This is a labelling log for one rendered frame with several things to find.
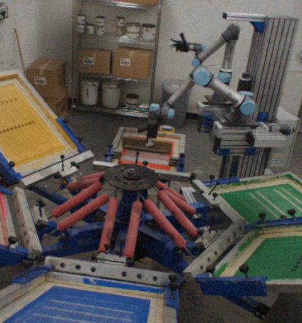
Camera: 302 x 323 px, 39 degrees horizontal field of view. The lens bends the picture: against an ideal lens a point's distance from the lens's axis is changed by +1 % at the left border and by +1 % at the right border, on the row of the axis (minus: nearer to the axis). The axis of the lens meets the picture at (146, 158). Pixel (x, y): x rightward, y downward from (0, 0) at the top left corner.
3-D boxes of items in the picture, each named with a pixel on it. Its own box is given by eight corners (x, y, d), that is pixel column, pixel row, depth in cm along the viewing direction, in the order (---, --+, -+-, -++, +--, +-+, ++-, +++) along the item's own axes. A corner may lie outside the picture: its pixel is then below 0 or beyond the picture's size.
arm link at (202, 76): (256, 100, 326) (198, 62, 316) (260, 106, 313) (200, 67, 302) (246, 112, 331) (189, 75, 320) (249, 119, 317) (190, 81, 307)
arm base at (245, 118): (245, 116, 348) (248, 104, 344) (253, 122, 335) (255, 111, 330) (228, 115, 345) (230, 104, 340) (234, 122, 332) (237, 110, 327)
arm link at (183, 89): (199, 58, 325) (158, 105, 344) (200, 62, 316) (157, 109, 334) (210, 68, 328) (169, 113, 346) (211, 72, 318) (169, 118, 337)
